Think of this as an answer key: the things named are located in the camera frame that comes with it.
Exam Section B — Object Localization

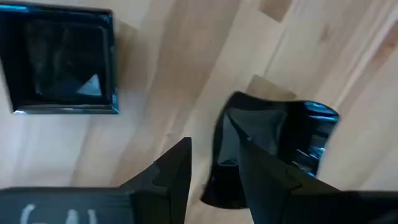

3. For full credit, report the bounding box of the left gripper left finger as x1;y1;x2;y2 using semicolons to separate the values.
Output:
119;136;193;224

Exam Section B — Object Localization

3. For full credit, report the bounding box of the black wavy square plate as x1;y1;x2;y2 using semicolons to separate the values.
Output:
200;91;340;210

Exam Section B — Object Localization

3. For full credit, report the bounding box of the small square black plate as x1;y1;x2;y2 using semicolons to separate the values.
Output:
0;2;121;115

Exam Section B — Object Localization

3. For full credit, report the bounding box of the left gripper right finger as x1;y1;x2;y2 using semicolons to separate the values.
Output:
238;138;340;224

